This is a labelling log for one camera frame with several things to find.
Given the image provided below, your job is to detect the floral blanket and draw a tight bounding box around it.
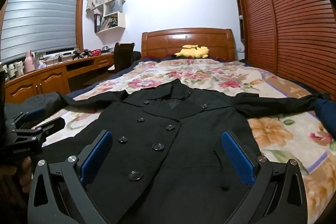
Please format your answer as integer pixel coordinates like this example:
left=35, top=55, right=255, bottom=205
left=46, top=59, right=336, bottom=224

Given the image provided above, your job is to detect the person's left hand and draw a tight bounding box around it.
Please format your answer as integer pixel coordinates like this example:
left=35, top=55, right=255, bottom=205
left=0, top=156, right=33, bottom=195

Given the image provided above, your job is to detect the yellow plush toy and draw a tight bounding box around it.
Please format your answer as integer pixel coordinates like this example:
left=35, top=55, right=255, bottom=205
left=172, top=45, right=210, bottom=59

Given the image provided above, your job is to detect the dark brown chair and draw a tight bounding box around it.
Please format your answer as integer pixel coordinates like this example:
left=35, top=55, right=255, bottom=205
left=109, top=42, right=135, bottom=73

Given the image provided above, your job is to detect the grey window blind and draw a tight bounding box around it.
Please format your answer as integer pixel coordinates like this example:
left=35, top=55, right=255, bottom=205
left=0, top=0, right=80, bottom=63

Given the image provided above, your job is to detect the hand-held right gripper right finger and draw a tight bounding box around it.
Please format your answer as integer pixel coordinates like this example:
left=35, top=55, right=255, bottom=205
left=221, top=130, right=307, bottom=224

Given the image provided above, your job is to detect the wooden bed headboard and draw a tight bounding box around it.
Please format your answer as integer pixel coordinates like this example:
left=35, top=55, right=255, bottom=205
left=142, top=28, right=236, bottom=61

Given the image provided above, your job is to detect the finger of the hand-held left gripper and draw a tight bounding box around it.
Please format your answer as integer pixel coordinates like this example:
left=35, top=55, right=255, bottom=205
left=12, top=117, right=66, bottom=144
left=5, top=108, right=45, bottom=132

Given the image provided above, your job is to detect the black gadget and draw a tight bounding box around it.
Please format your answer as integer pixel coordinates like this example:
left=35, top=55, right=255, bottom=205
left=72, top=49, right=91, bottom=59

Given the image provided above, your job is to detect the wooden desk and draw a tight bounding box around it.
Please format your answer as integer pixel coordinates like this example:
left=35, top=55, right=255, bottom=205
left=0, top=52, right=116, bottom=104

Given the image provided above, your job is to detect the wooden louvered wardrobe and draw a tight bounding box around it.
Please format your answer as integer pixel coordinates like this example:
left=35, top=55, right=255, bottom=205
left=228, top=0, right=336, bottom=101

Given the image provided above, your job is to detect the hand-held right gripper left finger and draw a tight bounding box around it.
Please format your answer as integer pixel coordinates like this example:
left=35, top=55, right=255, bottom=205
left=27, top=130, right=114, bottom=224

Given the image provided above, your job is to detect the grey paper bag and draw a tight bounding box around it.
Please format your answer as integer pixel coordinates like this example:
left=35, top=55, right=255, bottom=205
left=104, top=0, right=123, bottom=17

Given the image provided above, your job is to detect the black buttoned coat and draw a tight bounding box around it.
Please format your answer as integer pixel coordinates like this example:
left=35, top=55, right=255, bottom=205
left=5, top=79, right=319, bottom=224

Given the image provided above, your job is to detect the dark blue cloth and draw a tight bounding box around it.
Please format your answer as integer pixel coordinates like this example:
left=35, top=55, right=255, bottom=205
left=315, top=98, right=336, bottom=140

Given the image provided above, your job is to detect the white wall shelf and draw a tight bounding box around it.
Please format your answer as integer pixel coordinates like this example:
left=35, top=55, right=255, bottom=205
left=94, top=0, right=126, bottom=33

